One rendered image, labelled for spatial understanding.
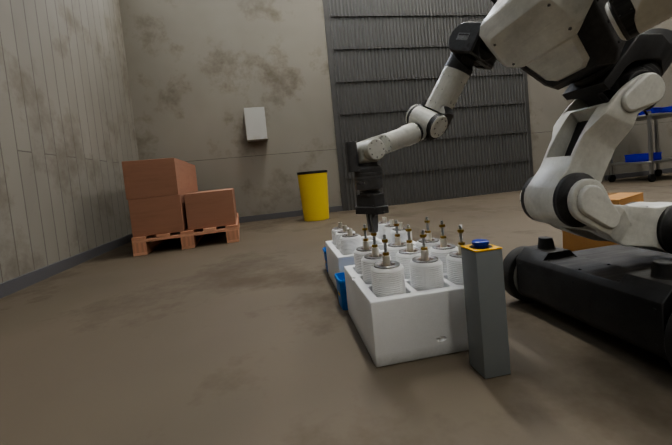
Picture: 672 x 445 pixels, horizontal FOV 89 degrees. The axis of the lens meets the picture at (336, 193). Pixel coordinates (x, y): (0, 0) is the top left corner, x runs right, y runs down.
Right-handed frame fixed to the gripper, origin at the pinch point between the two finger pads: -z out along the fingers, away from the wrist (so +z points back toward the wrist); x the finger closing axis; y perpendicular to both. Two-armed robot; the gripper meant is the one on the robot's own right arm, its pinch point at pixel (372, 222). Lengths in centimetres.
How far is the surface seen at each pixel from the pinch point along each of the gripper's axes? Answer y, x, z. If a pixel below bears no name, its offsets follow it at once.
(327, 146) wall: 239, -291, 58
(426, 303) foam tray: -3.9, 20.6, -20.8
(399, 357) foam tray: -11.5, 15.7, -34.3
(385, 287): -10.6, 12.2, -15.9
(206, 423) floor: -57, -3, -36
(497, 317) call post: -0.7, 38.2, -21.4
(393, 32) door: 332, -229, 211
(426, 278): -0.4, 18.8, -15.1
